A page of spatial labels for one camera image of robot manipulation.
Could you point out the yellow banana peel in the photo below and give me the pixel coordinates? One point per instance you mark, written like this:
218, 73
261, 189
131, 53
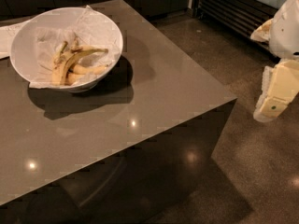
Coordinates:
65, 58

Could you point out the dark slatted appliance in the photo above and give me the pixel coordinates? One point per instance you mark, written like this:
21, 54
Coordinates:
242, 16

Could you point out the white paper liner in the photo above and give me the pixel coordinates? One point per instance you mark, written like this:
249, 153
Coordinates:
90, 28

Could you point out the white bowl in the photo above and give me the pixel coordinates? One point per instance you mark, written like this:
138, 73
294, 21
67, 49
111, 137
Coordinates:
23, 48

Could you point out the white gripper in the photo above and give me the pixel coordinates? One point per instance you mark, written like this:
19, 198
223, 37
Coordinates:
286, 32

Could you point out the grey table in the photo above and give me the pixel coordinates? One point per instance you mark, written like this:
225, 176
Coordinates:
119, 153

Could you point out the white paper sheet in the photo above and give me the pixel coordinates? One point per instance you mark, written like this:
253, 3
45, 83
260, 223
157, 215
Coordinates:
8, 30

